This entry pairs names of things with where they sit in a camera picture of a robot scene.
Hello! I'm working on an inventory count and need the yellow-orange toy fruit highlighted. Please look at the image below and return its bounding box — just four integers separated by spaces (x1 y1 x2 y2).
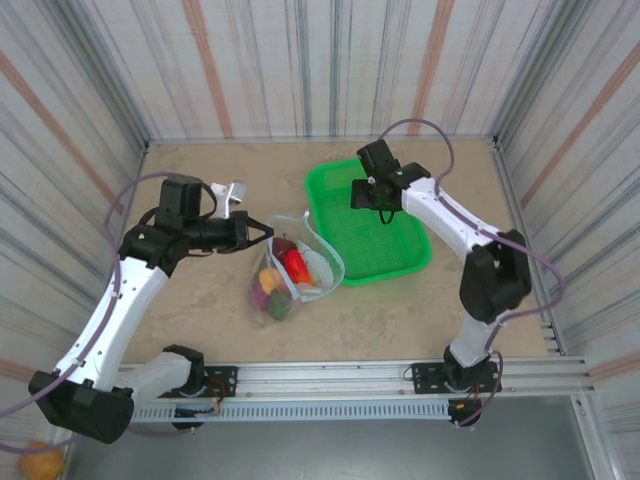
258 268 284 295

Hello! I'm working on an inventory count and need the orange-red toy mango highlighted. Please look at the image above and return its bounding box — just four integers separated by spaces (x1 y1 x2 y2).
283 249 315 286

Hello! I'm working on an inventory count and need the purple toy vegetable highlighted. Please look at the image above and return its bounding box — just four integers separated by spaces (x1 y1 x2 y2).
249 282 271 312

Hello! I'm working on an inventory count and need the dark green toy avocado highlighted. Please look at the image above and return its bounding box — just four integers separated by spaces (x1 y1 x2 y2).
267 294 293 321

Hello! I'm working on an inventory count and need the clear zip-top bag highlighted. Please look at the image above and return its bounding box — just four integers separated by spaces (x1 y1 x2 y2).
248 209 347 329

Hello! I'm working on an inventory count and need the green perforated plastic basket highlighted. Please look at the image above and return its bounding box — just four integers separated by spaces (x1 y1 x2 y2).
304 155 434 289

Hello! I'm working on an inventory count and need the orange round object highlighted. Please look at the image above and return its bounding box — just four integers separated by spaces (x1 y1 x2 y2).
18 441 66 480

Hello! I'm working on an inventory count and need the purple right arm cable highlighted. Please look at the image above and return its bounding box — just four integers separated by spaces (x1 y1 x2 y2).
379 117 570 429

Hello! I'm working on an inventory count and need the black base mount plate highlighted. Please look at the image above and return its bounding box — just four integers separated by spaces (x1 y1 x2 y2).
203 366 239 397
409 363 451 396

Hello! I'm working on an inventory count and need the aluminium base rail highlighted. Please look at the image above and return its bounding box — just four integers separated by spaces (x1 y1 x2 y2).
117 355 596 401

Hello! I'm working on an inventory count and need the slotted grey cable duct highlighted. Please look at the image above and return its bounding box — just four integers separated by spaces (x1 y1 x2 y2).
130 401 451 425

